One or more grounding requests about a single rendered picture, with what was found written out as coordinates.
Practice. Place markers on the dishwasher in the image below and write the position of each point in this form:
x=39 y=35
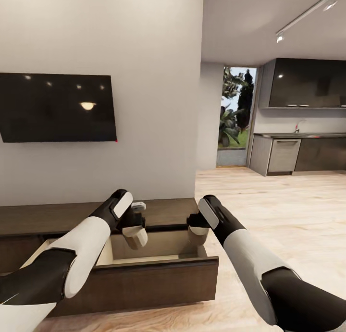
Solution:
x=283 y=156

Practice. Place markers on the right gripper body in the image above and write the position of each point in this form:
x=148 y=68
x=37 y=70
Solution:
x=196 y=222

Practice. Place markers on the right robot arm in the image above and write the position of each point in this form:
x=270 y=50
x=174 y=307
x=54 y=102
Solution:
x=275 y=289

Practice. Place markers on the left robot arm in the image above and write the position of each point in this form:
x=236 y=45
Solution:
x=29 y=294

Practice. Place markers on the pillar candle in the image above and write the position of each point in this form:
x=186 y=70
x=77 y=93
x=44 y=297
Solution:
x=136 y=237
x=197 y=236

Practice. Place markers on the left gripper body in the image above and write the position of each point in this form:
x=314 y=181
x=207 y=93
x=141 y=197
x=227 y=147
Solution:
x=134 y=220

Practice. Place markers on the wall mounted tv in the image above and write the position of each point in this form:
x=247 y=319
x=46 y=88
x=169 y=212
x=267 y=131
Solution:
x=56 y=108

